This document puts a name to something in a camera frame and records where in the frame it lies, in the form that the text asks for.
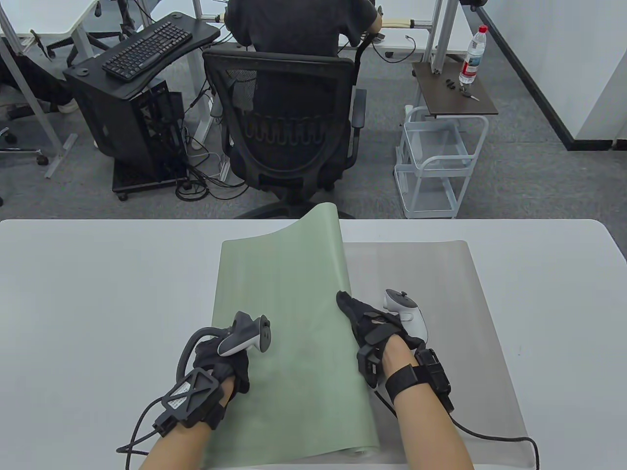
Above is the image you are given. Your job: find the person's right hand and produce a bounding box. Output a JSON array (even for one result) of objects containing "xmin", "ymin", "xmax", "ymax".
[{"xmin": 336, "ymin": 290, "xmax": 425, "ymax": 354}]

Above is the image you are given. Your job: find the person's left hand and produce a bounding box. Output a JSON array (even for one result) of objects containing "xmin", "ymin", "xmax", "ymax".
[{"xmin": 193, "ymin": 337, "xmax": 252, "ymax": 394}]

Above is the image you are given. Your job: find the grey desk mat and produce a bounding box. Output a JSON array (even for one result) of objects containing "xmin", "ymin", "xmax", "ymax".
[{"xmin": 206, "ymin": 240, "xmax": 535, "ymax": 468}]

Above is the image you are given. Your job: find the green desk mat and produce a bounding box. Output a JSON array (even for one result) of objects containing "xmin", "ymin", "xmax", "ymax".
[{"xmin": 201, "ymin": 203, "xmax": 380, "ymax": 468}]

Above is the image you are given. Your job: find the person's right forearm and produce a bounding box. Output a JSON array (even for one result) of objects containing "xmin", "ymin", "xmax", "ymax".
[{"xmin": 382, "ymin": 338, "xmax": 476, "ymax": 470}]

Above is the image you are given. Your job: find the person's left forearm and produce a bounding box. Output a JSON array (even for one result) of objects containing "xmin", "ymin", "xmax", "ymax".
[{"xmin": 140, "ymin": 387, "xmax": 236, "ymax": 470}]

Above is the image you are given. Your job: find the white desk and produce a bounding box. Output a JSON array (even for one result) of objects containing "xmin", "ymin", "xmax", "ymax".
[
  {"xmin": 0, "ymin": 0, "xmax": 98, "ymax": 37},
  {"xmin": 338, "ymin": 0, "xmax": 473, "ymax": 55}
]

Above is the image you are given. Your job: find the black computer desk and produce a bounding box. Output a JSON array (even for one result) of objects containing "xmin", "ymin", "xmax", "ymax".
[{"xmin": 64, "ymin": 12, "xmax": 222, "ymax": 98}]

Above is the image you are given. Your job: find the grey white hand controller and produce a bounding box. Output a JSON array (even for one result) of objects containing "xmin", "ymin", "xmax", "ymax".
[
  {"xmin": 217, "ymin": 311, "xmax": 271, "ymax": 357},
  {"xmin": 383, "ymin": 289, "xmax": 429, "ymax": 343}
]

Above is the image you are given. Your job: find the black mesh office chair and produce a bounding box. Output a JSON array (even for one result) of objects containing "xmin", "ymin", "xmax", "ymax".
[{"xmin": 202, "ymin": 47, "xmax": 368, "ymax": 219}]

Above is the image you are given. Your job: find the black rolling computer stand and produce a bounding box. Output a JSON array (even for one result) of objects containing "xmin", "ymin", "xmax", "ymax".
[{"xmin": 112, "ymin": 158, "xmax": 192, "ymax": 201}]

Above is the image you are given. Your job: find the brown side table top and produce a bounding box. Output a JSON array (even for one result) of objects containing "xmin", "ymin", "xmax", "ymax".
[{"xmin": 411, "ymin": 61, "xmax": 499, "ymax": 118}]

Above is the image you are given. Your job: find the black computer tower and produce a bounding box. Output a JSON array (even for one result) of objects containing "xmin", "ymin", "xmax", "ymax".
[{"xmin": 65, "ymin": 76, "xmax": 189, "ymax": 182}]

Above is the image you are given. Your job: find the clear plastic water bottle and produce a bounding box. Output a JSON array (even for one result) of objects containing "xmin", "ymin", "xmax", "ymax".
[{"xmin": 458, "ymin": 24, "xmax": 489, "ymax": 85}]

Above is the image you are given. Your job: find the silver chair base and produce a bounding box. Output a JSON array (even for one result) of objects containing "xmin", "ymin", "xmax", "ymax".
[{"xmin": 0, "ymin": 126, "xmax": 49, "ymax": 165}]

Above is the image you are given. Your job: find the black keyboard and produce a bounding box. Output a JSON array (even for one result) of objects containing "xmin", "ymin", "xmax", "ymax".
[{"xmin": 102, "ymin": 21, "xmax": 194, "ymax": 81}]

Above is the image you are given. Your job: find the black chair base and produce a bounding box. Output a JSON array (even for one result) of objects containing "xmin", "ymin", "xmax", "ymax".
[{"xmin": 47, "ymin": 0, "xmax": 140, "ymax": 67}]

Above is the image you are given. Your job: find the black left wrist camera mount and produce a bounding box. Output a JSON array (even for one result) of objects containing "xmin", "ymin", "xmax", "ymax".
[{"xmin": 154, "ymin": 367, "xmax": 231, "ymax": 436}]

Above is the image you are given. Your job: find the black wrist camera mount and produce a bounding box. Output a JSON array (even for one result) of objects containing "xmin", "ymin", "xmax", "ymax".
[
  {"xmin": 154, "ymin": 367, "xmax": 231, "ymax": 436},
  {"xmin": 356, "ymin": 343, "xmax": 455, "ymax": 414}
]

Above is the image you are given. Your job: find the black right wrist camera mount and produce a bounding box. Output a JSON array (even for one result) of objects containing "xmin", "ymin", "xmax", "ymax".
[{"xmin": 356, "ymin": 343, "xmax": 455, "ymax": 414}]

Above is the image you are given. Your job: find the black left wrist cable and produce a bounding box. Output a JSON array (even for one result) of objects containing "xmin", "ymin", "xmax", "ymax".
[{"xmin": 117, "ymin": 398, "xmax": 165, "ymax": 470}]

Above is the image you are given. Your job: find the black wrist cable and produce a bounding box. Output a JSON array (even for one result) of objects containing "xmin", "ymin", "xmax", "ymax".
[
  {"xmin": 375, "ymin": 392, "xmax": 539, "ymax": 470},
  {"xmin": 117, "ymin": 398, "xmax": 165, "ymax": 470}
]

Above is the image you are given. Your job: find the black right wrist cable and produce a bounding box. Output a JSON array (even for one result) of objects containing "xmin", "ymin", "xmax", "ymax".
[{"xmin": 375, "ymin": 392, "xmax": 539, "ymax": 470}]

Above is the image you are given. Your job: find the black floor cable bundle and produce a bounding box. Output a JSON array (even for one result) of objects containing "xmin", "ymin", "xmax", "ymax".
[{"xmin": 175, "ymin": 147, "xmax": 248, "ymax": 201}]

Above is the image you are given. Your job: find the white wire cart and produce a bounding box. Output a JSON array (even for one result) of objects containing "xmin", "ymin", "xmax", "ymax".
[{"xmin": 394, "ymin": 105, "xmax": 489, "ymax": 219}]

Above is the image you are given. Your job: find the silver aluminium frame post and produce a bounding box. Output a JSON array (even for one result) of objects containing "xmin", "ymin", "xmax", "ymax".
[{"xmin": 425, "ymin": 0, "xmax": 458, "ymax": 75}]

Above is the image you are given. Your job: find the grey metal frame leg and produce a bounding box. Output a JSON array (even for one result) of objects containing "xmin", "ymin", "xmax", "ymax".
[{"xmin": 0, "ymin": 7, "xmax": 79, "ymax": 179}]

